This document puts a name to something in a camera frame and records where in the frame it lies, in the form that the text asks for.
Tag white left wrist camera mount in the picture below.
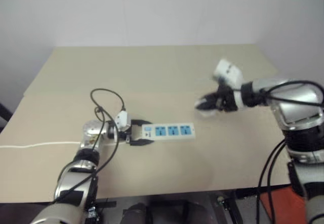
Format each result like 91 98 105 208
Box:
112 111 133 142

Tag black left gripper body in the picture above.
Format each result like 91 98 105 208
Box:
116 119 135 147

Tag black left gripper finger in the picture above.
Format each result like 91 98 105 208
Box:
131 119 153 127
129 138 156 147

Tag white power strip cord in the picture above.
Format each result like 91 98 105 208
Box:
0 140 127 150

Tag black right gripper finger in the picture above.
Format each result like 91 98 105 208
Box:
195 92 220 105
196 103 220 113

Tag white charger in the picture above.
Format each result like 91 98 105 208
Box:
195 100 220 119

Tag white power strip blue sockets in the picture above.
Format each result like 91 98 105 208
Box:
141 123 196 142

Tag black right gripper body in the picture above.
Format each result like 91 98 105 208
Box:
216 84 238 113

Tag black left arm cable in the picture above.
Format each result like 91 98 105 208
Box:
54 88 127 204

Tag orange red object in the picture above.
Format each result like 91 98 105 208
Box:
259 185 308 224

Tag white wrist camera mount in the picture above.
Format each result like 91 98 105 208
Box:
112 111 133 142
212 59 245 109

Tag dark chair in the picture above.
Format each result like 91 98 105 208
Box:
0 102 14 134

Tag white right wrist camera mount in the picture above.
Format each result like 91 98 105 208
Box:
212 59 245 109

